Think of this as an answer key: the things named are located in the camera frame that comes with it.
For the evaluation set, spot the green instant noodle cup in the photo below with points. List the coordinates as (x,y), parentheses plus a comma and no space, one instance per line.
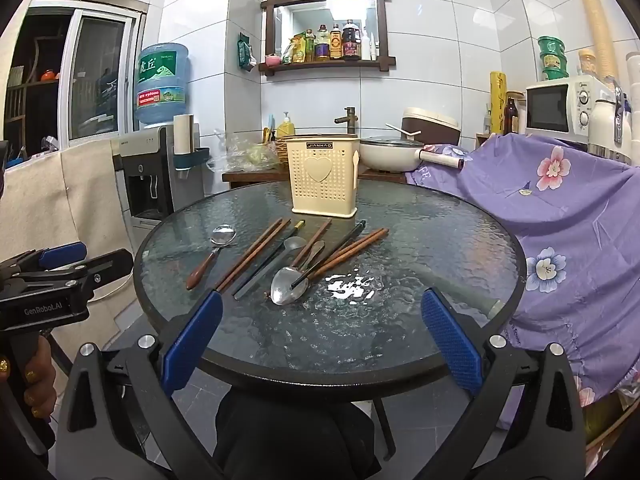
(553,60)
(551,44)
(553,74)

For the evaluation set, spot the blue water cooler bottle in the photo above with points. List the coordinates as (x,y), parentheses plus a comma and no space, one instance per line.
(160,85)

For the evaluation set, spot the large ornate metal spoon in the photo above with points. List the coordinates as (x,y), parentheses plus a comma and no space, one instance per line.
(285,285)

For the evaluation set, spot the white microwave oven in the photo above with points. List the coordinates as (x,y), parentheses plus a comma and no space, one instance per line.
(550,105)

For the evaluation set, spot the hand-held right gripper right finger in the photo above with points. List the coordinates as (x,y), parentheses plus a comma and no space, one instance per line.
(450,342)

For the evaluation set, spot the yellow soap dispenser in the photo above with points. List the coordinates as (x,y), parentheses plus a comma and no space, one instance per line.
(285,128)

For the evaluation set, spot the brown glass bottle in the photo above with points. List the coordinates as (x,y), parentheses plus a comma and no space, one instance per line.
(510,112)

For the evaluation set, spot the tall yellow paper cup stack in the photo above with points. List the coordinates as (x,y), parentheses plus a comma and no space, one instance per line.
(597,25)

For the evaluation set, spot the purple floral cloth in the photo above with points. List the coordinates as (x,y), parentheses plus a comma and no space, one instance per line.
(550,220)

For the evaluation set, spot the white kitchen appliance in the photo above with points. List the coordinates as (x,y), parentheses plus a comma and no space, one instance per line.
(605,125)

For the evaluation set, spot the black chopstick with yellow tip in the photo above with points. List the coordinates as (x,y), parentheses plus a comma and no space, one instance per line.
(270,259)

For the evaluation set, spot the brown and white rice cooker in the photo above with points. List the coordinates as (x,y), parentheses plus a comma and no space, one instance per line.
(435,130)

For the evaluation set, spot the bronze faucet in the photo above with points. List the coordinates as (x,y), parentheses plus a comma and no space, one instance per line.
(348,120)

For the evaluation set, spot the clear plastic bag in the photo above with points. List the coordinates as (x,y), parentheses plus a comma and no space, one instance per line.
(240,152)

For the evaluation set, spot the white pan with glass lid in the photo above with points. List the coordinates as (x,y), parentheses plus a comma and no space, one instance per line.
(385,157)

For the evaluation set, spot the pink bowl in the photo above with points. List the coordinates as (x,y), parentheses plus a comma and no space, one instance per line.
(273,61)

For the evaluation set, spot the beige cloth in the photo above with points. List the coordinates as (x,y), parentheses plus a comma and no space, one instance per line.
(75,195)

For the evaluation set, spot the yellow cooking oil bottle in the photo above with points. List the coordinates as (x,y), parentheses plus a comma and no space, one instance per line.
(323,44)

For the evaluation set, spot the teal wall cup holder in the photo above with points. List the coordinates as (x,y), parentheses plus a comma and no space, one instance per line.
(197,157)

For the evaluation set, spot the green glass bottle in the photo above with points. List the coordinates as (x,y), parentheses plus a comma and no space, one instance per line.
(310,46)

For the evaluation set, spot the cream plastic utensil holder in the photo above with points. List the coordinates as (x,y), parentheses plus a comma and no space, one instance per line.
(320,195)

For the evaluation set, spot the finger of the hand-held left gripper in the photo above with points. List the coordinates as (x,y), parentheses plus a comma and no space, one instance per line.
(62,254)
(110,266)

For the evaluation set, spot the grey water dispenser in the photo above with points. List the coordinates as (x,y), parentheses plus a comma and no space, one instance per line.
(145,170)

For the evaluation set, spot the white plastic bottle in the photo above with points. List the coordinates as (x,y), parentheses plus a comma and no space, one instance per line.
(366,46)
(375,49)

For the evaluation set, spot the yellow green seasoning packet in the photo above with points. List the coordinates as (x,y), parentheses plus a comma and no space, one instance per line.
(297,49)

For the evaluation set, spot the dark wooden rack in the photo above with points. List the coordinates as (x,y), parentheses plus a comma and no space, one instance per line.
(30,95)

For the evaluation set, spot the person's left hand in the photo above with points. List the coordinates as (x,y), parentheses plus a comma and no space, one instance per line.
(42,375)

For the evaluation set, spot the white paper cup stack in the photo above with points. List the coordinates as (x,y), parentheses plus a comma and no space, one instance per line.
(183,132)

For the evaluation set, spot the yellow wrapped roll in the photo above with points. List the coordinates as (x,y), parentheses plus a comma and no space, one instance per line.
(497,102)

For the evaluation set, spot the white sliding window frame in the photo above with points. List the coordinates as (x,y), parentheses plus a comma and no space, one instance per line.
(100,75)

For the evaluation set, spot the person's dark trouser leg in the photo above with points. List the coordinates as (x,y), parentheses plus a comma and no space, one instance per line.
(290,435)

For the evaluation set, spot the short yellow cup stack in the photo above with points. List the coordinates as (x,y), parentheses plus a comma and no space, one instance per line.
(587,62)

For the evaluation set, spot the dark soy sauce bottle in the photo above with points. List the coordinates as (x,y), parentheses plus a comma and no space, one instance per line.
(351,40)

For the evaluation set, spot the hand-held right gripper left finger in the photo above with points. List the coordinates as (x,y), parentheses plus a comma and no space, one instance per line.
(192,342)

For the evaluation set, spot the plain black chopstick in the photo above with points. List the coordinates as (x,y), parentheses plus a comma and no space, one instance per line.
(340,245)

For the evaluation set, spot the green hanging packet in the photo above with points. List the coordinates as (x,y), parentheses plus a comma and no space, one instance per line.
(245,52)

